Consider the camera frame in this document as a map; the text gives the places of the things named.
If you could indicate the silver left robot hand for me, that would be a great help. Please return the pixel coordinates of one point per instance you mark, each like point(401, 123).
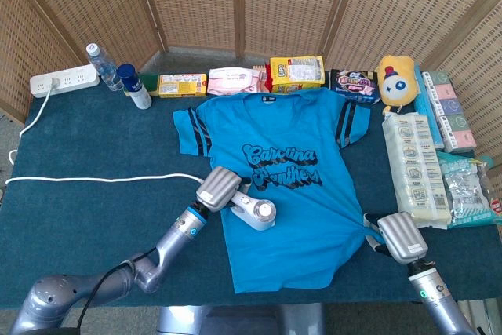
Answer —
point(217, 190)

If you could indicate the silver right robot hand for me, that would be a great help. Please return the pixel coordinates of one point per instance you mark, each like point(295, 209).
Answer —
point(402, 237)

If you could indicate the white handheld steam iron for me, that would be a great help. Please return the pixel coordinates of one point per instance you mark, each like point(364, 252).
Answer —
point(259, 215)

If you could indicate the blue Carolina Panthers t-shirt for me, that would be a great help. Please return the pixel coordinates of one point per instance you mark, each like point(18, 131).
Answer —
point(298, 225)

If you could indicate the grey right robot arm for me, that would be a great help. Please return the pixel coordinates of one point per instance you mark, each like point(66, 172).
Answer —
point(435, 296)

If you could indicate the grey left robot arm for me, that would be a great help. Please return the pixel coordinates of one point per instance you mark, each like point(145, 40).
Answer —
point(172, 241)

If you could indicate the white tissue multipack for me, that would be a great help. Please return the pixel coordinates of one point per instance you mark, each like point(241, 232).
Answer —
point(419, 178)

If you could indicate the teal cotton pad bag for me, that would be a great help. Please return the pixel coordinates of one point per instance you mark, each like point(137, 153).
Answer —
point(466, 190)

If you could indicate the red label plastic package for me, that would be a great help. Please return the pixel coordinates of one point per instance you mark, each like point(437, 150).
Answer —
point(496, 206)

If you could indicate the pink wet wipes pack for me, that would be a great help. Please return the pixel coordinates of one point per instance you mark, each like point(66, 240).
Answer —
point(233, 82)

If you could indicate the yellow cardboard box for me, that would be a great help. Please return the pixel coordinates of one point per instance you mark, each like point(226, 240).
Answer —
point(182, 86)

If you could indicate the red snack package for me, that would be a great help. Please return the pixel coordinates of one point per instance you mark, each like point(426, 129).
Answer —
point(268, 82)

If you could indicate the dark teal tablecloth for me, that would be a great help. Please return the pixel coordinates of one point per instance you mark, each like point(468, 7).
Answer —
point(98, 217)

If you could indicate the white bottle with blue cap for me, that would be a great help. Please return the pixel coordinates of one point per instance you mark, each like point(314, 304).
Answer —
point(139, 93)

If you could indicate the light blue long pack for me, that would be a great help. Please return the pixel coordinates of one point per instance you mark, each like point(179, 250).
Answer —
point(425, 111)

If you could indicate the green and yellow sponge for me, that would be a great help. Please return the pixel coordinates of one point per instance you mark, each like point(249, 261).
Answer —
point(152, 80)

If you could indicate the green pink tissue multipack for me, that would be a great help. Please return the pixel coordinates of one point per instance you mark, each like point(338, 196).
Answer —
point(451, 115)

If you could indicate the grey robot torso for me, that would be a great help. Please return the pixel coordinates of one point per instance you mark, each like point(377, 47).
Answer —
point(235, 321)

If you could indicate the yellow snack bag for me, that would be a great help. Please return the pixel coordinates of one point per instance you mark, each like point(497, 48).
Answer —
point(298, 74)

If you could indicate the yellow plush toy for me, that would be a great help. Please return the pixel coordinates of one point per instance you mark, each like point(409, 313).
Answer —
point(396, 84)

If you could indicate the dark sanitary pad pack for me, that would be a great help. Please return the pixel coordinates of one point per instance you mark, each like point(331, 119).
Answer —
point(355, 86)

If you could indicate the clear plastic water bottle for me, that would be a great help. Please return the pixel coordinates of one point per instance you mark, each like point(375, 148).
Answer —
point(106, 70)

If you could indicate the white power strip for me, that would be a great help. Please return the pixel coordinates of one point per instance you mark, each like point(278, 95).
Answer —
point(74, 78)

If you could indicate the rattan folding screen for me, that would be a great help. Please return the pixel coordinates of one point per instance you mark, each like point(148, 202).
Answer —
point(196, 5)

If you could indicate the grey metal frame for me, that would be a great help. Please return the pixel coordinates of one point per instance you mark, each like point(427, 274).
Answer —
point(476, 315)

